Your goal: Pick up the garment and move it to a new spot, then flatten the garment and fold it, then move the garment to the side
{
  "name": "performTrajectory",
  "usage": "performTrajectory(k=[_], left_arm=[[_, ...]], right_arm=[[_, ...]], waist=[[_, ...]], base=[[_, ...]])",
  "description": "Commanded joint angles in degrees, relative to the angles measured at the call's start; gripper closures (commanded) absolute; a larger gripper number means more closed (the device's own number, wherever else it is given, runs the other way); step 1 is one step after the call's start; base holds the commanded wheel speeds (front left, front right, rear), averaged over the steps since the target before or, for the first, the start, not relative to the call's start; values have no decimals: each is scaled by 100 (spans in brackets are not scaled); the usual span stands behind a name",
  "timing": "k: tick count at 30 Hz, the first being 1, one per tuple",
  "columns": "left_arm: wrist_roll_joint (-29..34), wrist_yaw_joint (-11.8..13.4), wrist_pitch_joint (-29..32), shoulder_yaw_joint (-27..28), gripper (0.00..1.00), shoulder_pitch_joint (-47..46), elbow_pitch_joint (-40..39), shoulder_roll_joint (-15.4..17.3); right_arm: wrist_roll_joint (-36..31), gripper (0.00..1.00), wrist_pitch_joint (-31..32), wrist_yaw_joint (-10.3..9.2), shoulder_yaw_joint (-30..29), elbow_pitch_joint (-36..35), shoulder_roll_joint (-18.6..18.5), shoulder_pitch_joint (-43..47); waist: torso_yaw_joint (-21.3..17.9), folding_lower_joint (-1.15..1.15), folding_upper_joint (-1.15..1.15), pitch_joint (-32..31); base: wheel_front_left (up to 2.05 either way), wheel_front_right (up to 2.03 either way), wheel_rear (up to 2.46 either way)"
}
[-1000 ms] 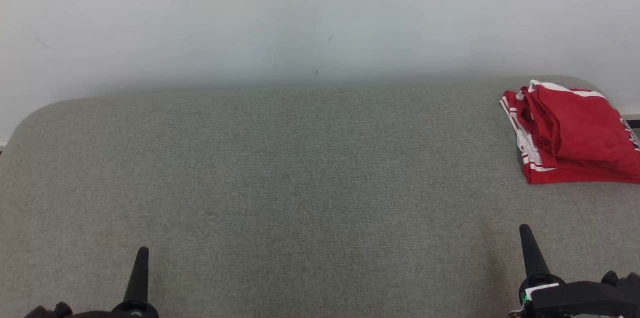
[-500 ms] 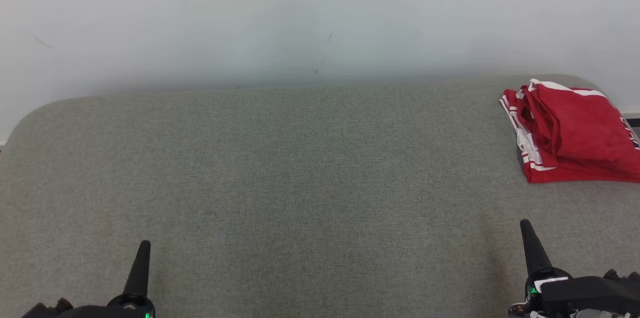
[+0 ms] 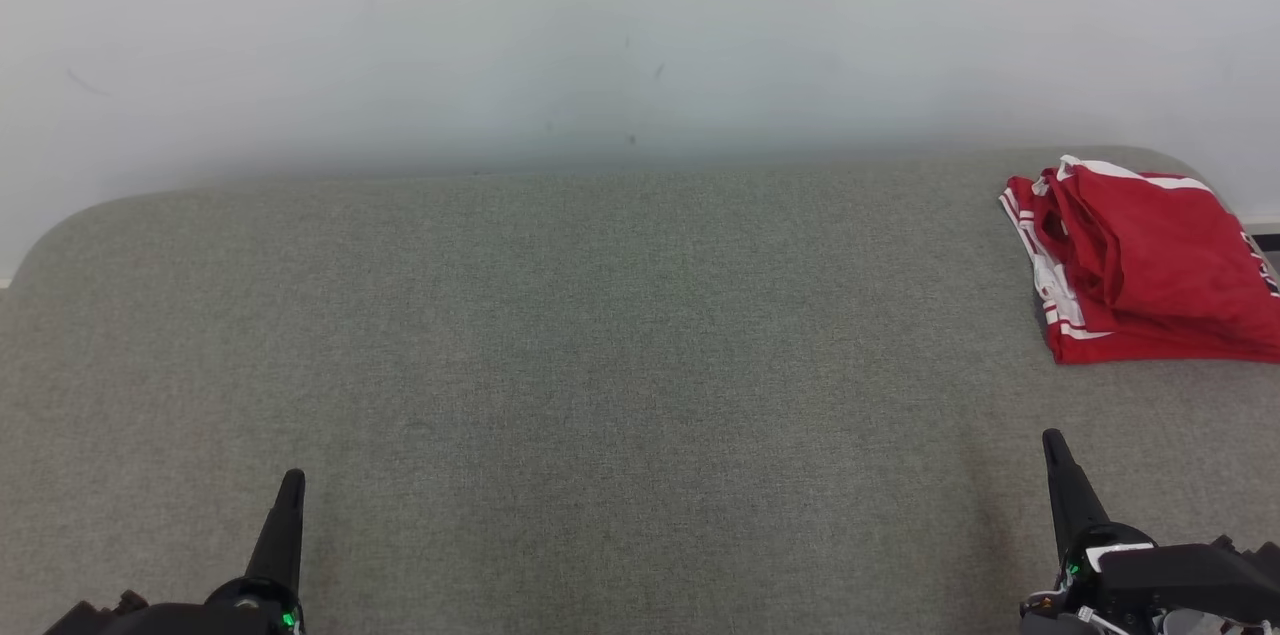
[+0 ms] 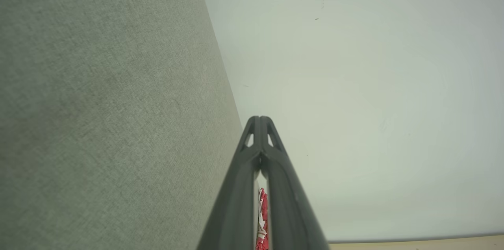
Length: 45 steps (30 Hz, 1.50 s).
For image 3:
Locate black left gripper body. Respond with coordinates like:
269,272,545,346
40,578,306,635

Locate red shorts with white panels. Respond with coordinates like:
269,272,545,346
1035,155,1280,336

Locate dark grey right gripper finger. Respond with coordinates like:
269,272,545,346
1042,429,1111,556

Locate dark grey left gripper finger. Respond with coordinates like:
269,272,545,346
245,470,306,596

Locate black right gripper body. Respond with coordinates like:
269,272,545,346
1022,523,1280,635

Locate red jersey with white stripes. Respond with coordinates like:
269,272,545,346
998,173,1280,365

